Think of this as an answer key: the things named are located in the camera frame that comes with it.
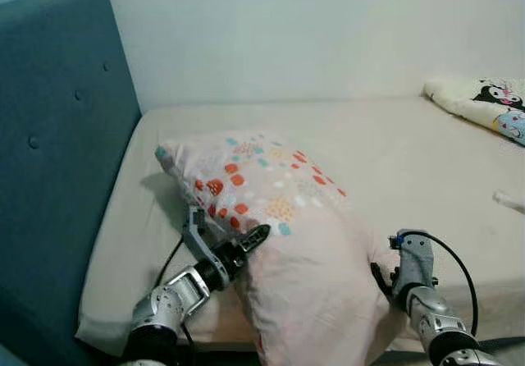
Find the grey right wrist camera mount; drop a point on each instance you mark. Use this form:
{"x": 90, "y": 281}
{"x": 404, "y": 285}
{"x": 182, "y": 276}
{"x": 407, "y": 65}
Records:
{"x": 414, "y": 259}

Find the blue upholstered headboard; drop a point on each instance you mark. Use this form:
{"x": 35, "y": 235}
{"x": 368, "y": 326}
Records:
{"x": 57, "y": 136}

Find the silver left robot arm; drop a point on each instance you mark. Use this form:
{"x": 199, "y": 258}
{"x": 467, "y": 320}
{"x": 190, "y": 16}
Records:
{"x": 164, "y": 304}

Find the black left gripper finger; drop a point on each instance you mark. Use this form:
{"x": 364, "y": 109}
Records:
{"x": 256, "y": 236}

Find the cream blanket with cartoon print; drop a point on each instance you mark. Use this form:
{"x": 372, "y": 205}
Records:
{"x": 467, "y": 99}

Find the pink pillow with coloured dots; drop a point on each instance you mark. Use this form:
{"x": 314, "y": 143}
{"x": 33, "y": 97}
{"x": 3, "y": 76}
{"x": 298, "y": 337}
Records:
{"x": 303, "y": 284}

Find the mattress with cream sheet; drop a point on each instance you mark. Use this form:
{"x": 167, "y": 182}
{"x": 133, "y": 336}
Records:
{"x": 394, "y": 161}

